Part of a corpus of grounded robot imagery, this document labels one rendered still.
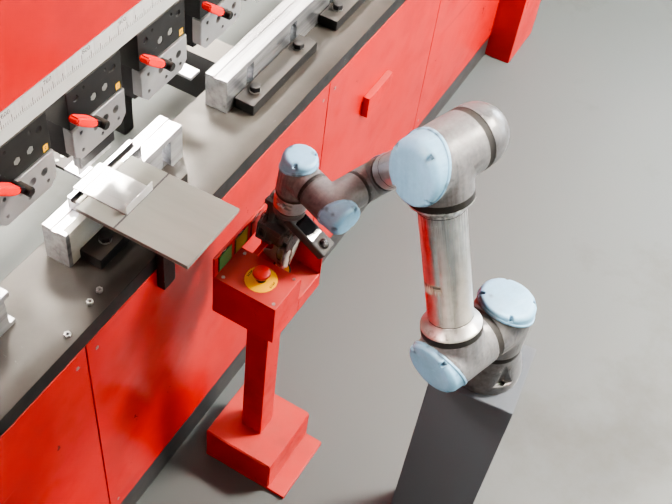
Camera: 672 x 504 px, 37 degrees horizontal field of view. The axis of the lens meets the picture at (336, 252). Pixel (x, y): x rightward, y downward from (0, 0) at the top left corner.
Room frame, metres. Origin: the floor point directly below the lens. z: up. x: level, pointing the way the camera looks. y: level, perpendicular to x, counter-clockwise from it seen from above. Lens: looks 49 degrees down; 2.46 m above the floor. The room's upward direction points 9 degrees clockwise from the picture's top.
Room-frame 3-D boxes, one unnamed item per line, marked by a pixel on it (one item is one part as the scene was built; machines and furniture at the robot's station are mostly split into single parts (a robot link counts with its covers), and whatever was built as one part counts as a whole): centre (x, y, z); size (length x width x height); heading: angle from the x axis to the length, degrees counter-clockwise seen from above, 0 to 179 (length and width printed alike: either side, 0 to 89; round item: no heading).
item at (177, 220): (1.31, 0.36, 1.00); 0.26 x 0.18 x 0.01; 67
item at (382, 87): (2.25, -0.05, 0.59); 0.15 x 0.02 x 0.07; 157
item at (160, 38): (1.53, 0.42, 1.22); 0.15 x 0.09 x 0.17; 157
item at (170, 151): (1.42, 0.47, 0.92); 0.39 x 0.06 x 0.10; 157
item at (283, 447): (1.38, 0.11, 0.06); 0.25 x 0.20 x 0.12; 66
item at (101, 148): (1.37, 0.49, 1.09); 0.10 x 0.02 x 0.10; 157
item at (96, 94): (1.34, 0.50, 1.22); 0.15 x 0.09 x 0.17; 157
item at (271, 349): (1.40, 0.14, 0.39); 0.06 x 0.06 x 0.54; 66
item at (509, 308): (1.22, -0.33, 0.94); 0.13 x 0.12 x 0.14; 139
